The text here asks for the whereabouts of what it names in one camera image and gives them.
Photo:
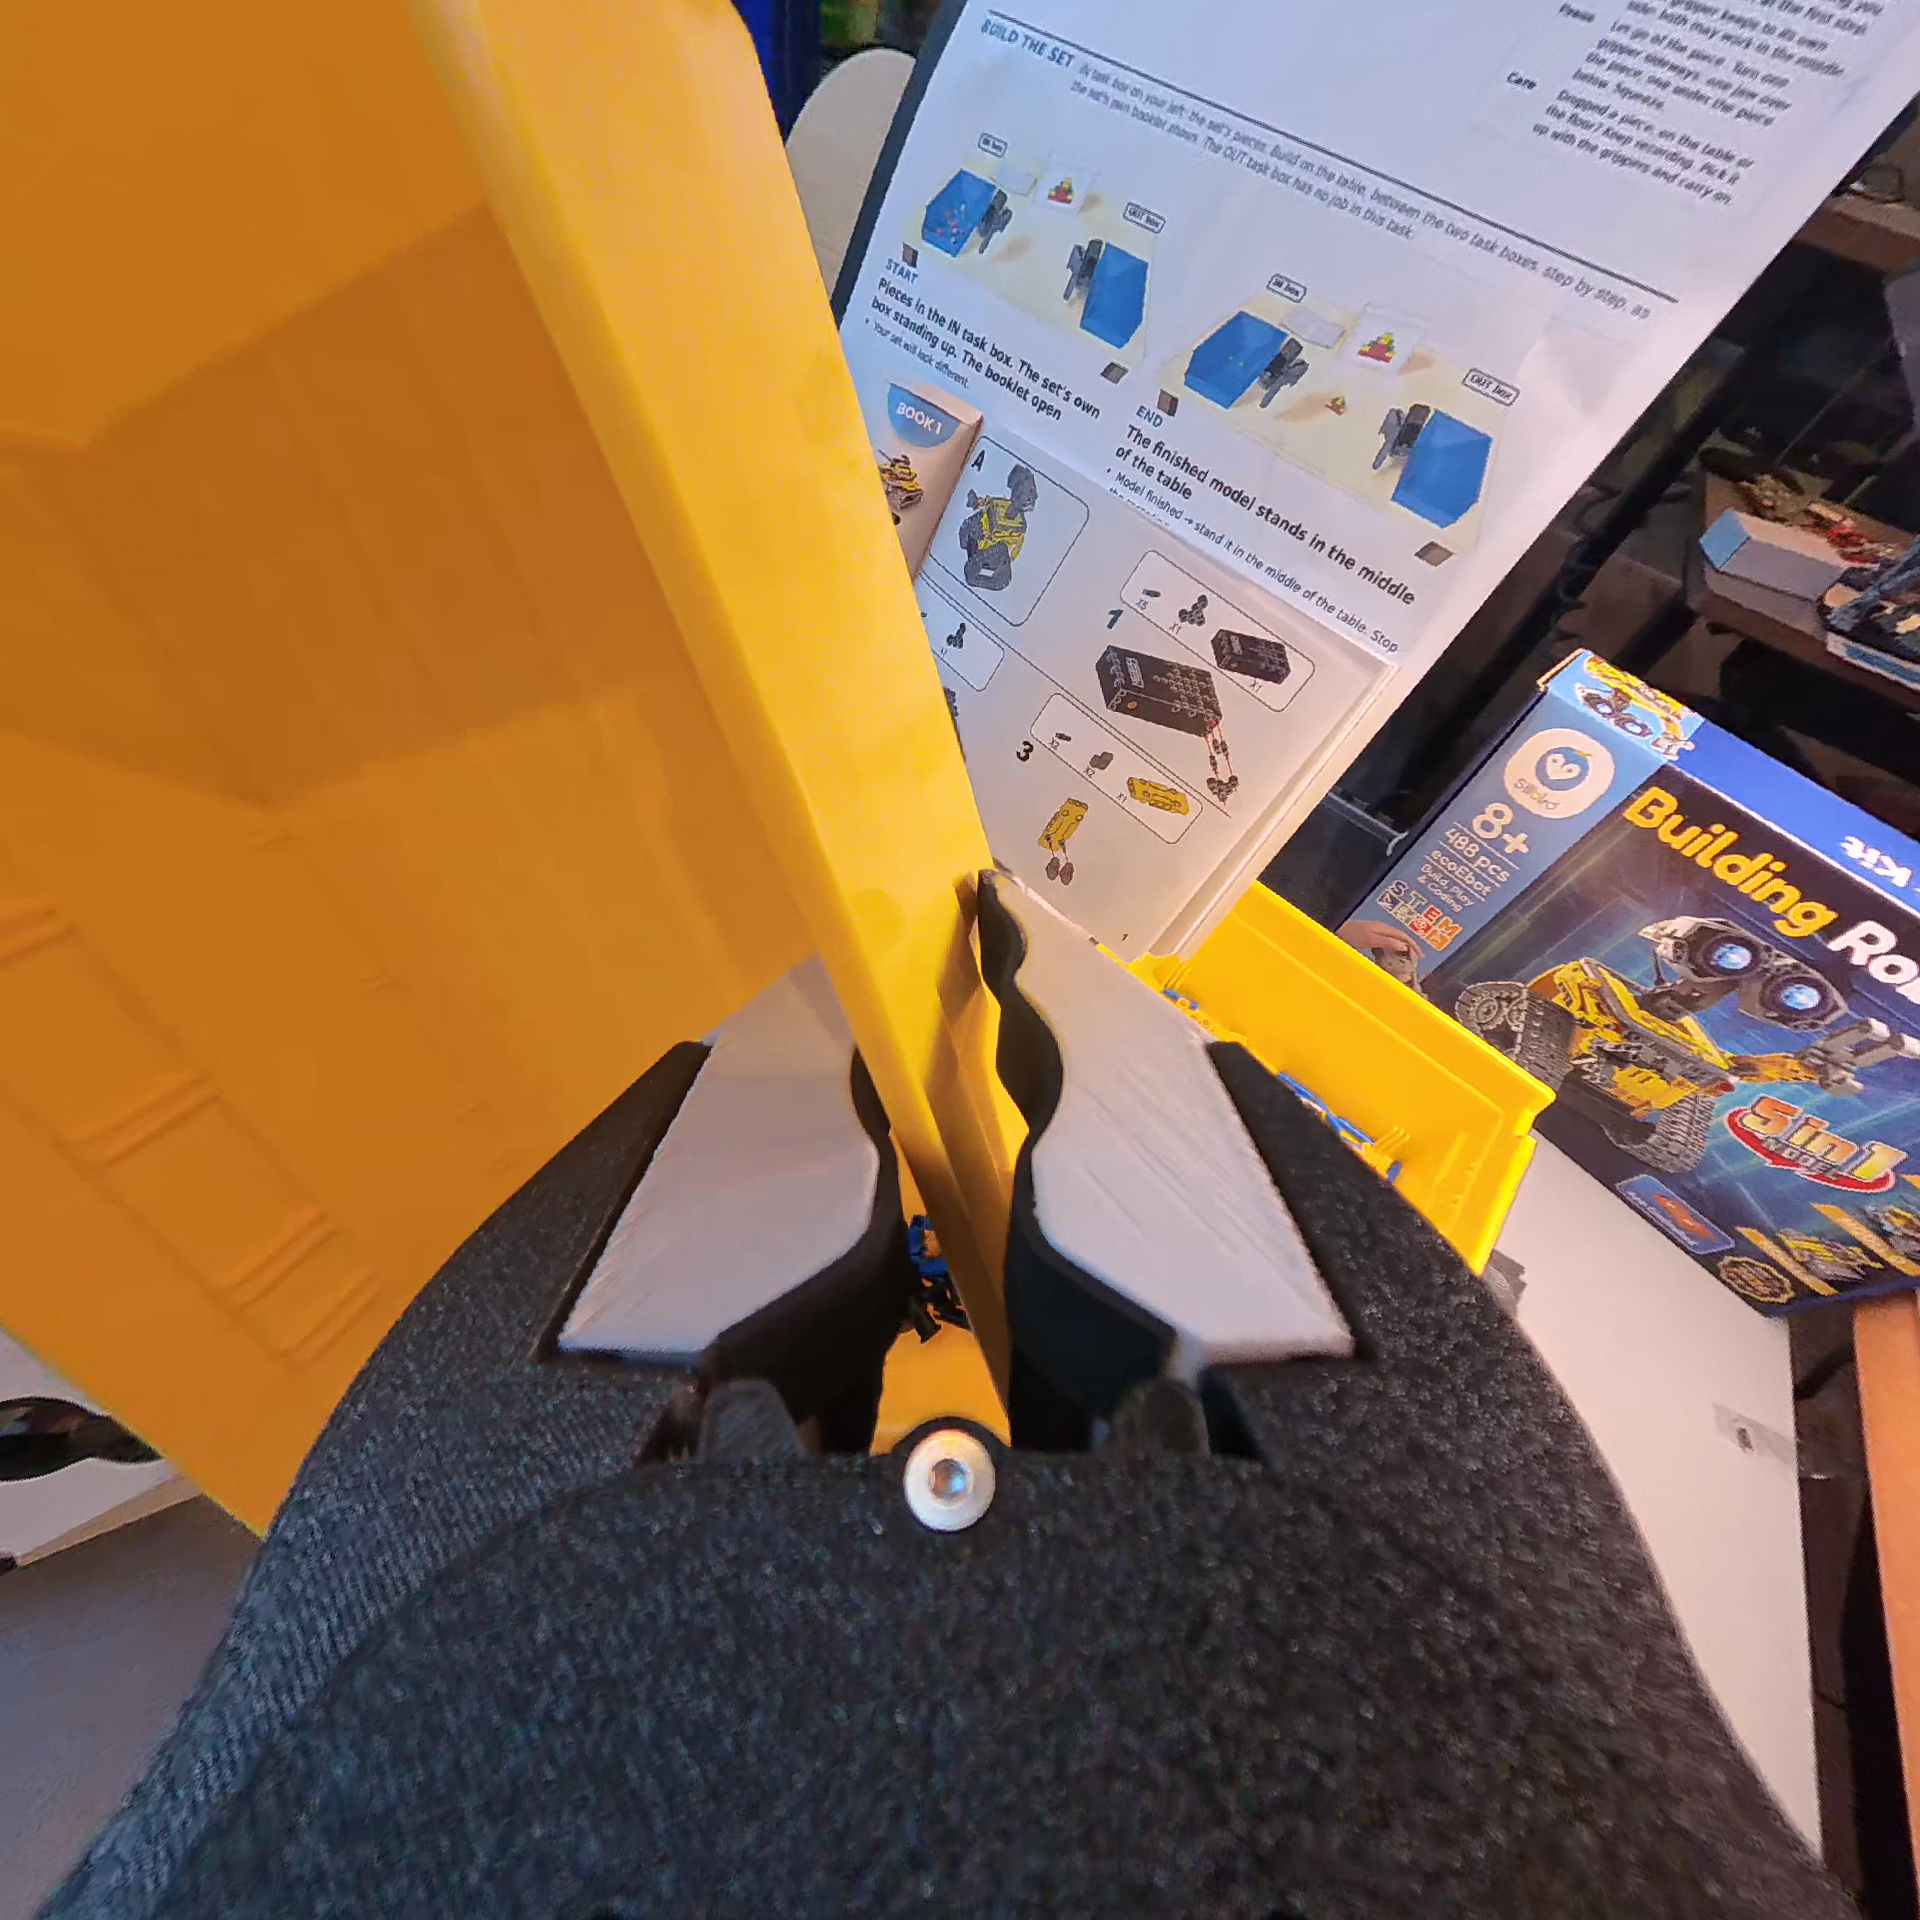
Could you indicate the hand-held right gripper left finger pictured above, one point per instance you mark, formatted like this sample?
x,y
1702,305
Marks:
x,y
720,1214

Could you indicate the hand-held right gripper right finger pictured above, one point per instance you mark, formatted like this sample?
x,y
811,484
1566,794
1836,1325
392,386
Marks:
x,y
1184,1201

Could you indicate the pile of yellow blue parts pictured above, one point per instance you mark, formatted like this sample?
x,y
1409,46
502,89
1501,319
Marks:
x,y
1350,1126

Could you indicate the yellow plastic bin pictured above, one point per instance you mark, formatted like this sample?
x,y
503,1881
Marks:
x,y
376,600
1382,1080

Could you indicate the pile of small mixed pieces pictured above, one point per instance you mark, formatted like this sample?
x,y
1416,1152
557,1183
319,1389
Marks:
x,y
932,1276

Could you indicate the blue robot kit box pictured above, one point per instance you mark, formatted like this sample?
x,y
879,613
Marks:
x,y
1651,1049

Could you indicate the small pale blue box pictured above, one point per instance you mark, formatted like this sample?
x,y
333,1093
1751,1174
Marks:
x,y
1771,557

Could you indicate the large printed instruction sheet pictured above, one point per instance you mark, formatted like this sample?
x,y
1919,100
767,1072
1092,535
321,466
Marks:
x,y
1350,225

